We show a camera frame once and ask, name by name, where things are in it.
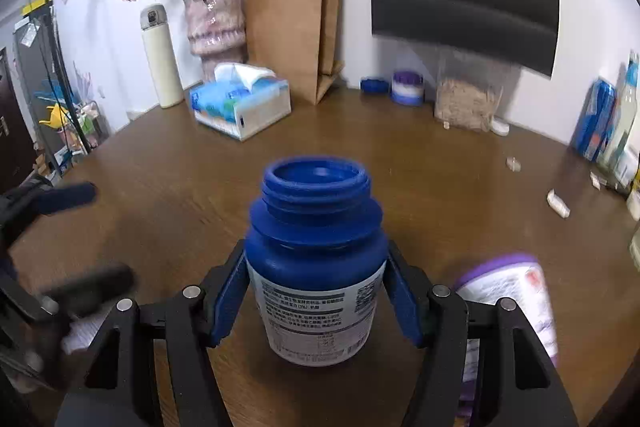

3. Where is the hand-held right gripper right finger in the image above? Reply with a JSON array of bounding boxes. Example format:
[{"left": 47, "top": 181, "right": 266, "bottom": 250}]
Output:
[{"left": 384, "top": 240, "right": 579, "bottom": 427}]

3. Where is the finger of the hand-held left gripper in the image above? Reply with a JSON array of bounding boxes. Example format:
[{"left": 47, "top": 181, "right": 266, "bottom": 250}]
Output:
[
  {"left": 0, "top": 181, "right": 99, "bottom": 253},
  {"left": 31, "top": 263, "right": 137, "bottom": 342}
]

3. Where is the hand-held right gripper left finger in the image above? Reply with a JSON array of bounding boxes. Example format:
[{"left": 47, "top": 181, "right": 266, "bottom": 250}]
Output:
[{"left": 55, "top": 239, "right": 251, "bottom": 427}]

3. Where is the blue plastic bottle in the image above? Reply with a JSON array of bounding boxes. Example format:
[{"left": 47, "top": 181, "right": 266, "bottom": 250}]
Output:
[{"left": 244, "top": 154, "right": 389, "bottom": 368}]

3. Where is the cluttered storage rack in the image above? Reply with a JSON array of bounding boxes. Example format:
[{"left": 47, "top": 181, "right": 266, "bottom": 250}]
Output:
[{"left": 33, "top": 74, "right": 110, "bottom": 174}]

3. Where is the dark brown door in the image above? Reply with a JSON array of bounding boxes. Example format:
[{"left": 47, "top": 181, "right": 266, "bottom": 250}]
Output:
[{"left": 0, "top": 47, "right": 24, "bottom": 195}]

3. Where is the white bottle with purple cap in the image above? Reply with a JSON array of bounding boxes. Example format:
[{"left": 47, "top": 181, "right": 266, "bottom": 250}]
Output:
[{"left": 452, "top": 253, "right": 560, "bottom": 427}]

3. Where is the white thermos flask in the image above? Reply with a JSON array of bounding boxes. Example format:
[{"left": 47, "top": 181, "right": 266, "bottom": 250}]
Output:
[{"left": 139, "top": 4, "right": 185, "bottom": 109}]

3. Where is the blue tissue box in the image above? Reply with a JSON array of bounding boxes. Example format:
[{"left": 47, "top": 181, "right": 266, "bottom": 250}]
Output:
[{"left": 189, "top": 62, "right": 292, "bottom": 142}]

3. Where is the clear bag of oats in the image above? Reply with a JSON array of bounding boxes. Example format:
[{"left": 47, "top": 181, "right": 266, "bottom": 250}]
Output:
[{"left": 433, "top": 49, "right": 504, "bottom": 134}]

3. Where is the purple and white jar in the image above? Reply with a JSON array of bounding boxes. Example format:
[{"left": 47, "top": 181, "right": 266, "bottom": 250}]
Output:
[{"left": 391, "top": 70, "right": 426, "bottom": 107}]

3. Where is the blue bottle lid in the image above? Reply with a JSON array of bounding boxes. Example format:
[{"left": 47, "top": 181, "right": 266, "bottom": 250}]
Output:
[{"left": 360, "top": 76, "right": 391, "bottom": 96}]

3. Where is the pink ribbed vase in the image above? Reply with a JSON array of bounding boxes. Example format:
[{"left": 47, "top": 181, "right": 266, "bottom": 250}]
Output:
[{"left": 182, "top": 0, "right": 249, "bottom": 82}]

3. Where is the pale yellow bottle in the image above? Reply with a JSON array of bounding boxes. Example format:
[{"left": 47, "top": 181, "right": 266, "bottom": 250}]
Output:
[{"left": 626, "top": 166, "right": 640, "bottom": 222}]

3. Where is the blue packet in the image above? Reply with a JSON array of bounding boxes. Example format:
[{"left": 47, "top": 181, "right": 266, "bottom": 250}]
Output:
[{"left": 572, "top": 77, "right": 619, "bottom": 163}]

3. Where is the clear bottle with blue cap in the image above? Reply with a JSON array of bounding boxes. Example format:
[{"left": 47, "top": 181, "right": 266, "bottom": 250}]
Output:
[{"left": 599, "top": 51, "right": 640, "bottom": 174}]

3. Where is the brown paper bag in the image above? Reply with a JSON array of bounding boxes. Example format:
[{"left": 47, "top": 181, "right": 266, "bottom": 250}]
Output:
[
  {"left": 315, "top": 0, "right": 346, "bottom": 104},
  {"left": 244, "top": 0, "right": 327, "bottom": 106}
]

